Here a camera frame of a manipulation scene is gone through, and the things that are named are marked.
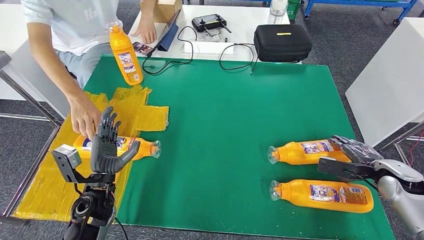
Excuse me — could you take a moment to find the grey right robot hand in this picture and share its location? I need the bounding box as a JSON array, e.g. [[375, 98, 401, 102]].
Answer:
[[327, 135, 385, 166]]

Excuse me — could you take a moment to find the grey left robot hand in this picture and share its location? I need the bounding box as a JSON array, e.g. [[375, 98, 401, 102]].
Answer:
[[90, 105, 141, 175]]

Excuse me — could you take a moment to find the person's left hand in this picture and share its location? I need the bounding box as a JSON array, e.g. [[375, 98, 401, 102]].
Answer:
[[131, 18, 158, 45]]

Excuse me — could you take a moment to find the person's right hand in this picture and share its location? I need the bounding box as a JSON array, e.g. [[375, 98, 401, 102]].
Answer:
[[67, 94, 103, 141]]

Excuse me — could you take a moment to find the orange detergent bottle clear cap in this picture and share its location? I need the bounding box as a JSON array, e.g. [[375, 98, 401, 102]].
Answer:
[[73, 134, 163, 162], [106, 20, 144, 86], [267, 139, 352, 166], [269, 179, 375, 214]]

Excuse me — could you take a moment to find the smartphone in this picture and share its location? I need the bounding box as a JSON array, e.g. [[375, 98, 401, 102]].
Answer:
[[132, 41, 155, 56]]

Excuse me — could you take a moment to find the tablet in blue case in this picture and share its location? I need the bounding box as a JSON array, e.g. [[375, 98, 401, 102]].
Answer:
[[154, 8, 182, 52]]

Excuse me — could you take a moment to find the brown cardboard box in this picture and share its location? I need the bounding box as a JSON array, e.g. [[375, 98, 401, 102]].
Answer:
[[148, 0, 183, 24]]

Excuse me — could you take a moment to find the black remote controller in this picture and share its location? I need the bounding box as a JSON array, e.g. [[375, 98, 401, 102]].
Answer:
[[191, 13, 232, 37]]

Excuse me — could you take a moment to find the yellow tape mat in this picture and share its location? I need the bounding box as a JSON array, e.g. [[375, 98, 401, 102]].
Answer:
[[12, 84, 170, 223]]

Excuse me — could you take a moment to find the clear plastic stand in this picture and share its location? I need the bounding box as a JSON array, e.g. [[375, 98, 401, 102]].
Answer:
[[197, 28, 223, 43]]

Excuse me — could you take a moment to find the person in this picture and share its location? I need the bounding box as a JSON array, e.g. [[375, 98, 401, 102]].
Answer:
[[21, 0, 158, 141]]

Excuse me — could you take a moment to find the white table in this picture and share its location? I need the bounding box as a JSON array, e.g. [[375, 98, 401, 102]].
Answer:
[[0, 3, 80, 120], [344, 17, 424, 149], [127, 4, 302, 64]]

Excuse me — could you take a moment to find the blue shelf cart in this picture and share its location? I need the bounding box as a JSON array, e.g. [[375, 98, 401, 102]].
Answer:
[[181, 0, 271, 8], [303, 0, 418, 25]]

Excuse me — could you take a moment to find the black carry case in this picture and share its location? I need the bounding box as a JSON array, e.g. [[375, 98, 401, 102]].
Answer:
[[253, 23, 313, 63]]

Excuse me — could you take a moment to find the green plastic crate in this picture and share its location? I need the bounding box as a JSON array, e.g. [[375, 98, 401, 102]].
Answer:
[[286, 0, 304, 21]]

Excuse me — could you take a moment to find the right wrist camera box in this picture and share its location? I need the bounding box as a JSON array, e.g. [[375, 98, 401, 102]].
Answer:
[[317, 157, 377, 183]]

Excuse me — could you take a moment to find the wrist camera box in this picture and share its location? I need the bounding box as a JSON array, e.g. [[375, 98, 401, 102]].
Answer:
[[51, 144, 115, 185], [317, 157, 377, 183]]

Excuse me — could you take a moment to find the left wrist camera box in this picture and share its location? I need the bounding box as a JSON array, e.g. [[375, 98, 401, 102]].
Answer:
[[51, 144, 115, 185]]

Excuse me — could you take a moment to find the grey metal table frame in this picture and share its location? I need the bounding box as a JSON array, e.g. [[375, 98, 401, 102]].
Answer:
[[379, 119, 424, 167], [0, 51, 65, 226]]

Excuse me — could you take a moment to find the black cable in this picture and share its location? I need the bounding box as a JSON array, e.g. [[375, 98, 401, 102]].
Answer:
[[141, 25, 198, 76], [218, 42, 259, 74]]

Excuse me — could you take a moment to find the red cable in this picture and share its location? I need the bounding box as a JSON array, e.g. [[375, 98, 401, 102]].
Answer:
[[405, 129, 424, 167]]

